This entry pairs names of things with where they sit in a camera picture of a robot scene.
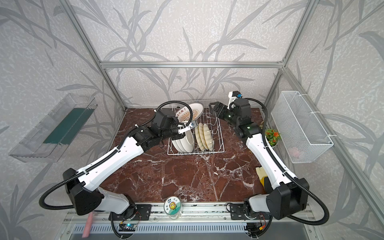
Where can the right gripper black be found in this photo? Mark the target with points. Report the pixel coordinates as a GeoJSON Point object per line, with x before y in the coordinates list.
{"type": "Point", "coordinates": [219, 106]}

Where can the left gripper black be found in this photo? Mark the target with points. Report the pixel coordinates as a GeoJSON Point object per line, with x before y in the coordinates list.
{"type": "Point", "coordinates": [178, 136]}

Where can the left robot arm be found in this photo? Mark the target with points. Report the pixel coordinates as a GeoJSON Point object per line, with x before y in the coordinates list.
{"type": "Point", "coordinates": [85, 192]}

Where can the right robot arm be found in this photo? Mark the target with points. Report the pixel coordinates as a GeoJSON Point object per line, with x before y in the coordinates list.
{"type": "Point", "coordinates": [285, 195]}

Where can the green woven plate middle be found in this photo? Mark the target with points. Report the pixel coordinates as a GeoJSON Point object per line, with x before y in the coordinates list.
{"type": "Point", "coordinates": [202, 136]}

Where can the green woven plate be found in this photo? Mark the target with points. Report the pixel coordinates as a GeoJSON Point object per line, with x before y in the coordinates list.
{"type": "Point", "coordinates": [199, 140]}
{"type": "Point", "coordinates": [202, 136]}

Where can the tan woven plate right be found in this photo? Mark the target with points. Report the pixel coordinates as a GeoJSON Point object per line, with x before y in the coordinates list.
{"type": "Point", "coordinates": [208, 137]}

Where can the green woven plate left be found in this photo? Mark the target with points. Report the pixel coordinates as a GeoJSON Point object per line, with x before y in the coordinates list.
{"type": "Point", "coordinates": [199, 140]}

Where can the potted artificial flower plant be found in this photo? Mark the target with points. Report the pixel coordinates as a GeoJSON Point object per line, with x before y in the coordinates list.
{"type": "Point", "coordinates": [273, 137]}

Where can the yellow black rubber glove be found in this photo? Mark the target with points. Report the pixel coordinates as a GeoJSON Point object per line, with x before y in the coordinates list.
{"type": "Point", "coordinates": [264, 179]}

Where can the green sponge mat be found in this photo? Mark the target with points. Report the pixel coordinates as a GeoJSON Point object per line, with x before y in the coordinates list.
{"type": "Point", "coordinates": [69, 127]}

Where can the left circuit board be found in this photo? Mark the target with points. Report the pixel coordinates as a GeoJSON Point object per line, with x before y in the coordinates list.
{"type": "Point", "coordinates": [128, 227]}

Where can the purple pink brush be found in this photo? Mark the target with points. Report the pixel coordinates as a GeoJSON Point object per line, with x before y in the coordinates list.
{"type": "Point", "coordinates": [88, 226]}

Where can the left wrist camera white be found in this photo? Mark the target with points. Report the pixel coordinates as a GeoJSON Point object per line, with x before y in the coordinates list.
{"type": "Point", "coordinates": [190, 126]}

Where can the white wire dish rack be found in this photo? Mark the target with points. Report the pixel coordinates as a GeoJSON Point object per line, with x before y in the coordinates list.
{"type": "Point", "coordinates": [213, 123]}

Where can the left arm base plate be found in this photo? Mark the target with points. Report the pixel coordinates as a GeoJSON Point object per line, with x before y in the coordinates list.
{"type": "Point", "coordinates": [140, 212]}

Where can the white mesh wall basket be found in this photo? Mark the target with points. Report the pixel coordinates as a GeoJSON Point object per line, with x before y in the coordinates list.
{"type": "Point", "coordinates": [304, 137]}

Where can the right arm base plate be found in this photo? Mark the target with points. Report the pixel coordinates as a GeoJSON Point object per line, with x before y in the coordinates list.
{"type": "Point", "coordinates": [240, 211]}

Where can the aluminium front rail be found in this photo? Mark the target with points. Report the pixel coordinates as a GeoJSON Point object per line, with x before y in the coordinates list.
{"type": "Point", "coordinates": [199, 212]}

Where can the clear plastic wall shelf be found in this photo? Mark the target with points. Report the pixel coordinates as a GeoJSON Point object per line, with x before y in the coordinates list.
{"type": "Point", "coordinates": [32, 149]}

